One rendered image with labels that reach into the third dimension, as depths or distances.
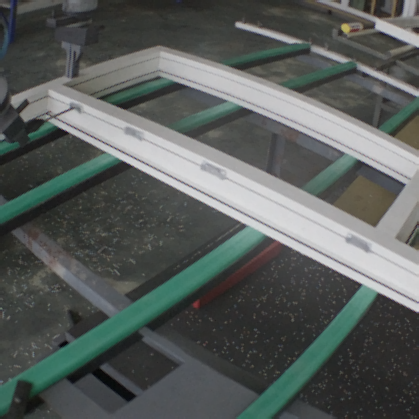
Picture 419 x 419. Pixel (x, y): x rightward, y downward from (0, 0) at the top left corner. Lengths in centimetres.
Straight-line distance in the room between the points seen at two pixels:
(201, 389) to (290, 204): 38
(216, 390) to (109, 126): 64
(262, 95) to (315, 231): 55
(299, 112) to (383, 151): 24
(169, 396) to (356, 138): 83
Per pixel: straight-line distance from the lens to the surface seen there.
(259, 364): 110
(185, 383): 71
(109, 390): 105
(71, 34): 131
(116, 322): 76
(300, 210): 93
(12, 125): 98
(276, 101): 139
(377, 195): 166
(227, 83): 145
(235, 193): 99
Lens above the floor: 141
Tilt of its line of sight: 32 degrees down
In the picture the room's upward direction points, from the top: 8 degrees clockwise
